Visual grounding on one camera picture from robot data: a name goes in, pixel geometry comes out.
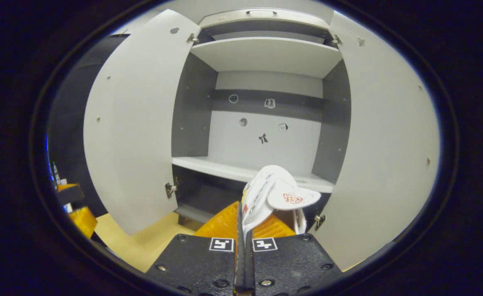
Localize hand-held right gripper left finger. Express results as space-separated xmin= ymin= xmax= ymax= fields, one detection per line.
xmin=145 ymin=201 xmax=244 ymax=296

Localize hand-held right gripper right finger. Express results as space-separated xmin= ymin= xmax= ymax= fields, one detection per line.
xmin=243 ymin=212 xmax=344 ymax=296

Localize white yellow-soled shoe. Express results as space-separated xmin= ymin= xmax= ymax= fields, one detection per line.
xmin=241 ymin=164 xmax=322 ymax=243

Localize white shoe cabinet door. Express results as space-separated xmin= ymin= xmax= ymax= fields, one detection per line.
xmin=83 ymin=9 xmax=201 ymax=236
xmin=309 ymin=10 xmax=441 ymax=272

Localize white grey shoe cabinet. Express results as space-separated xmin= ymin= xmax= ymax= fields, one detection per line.
xmin=171 ymin=7 xmax=352 ymax=231

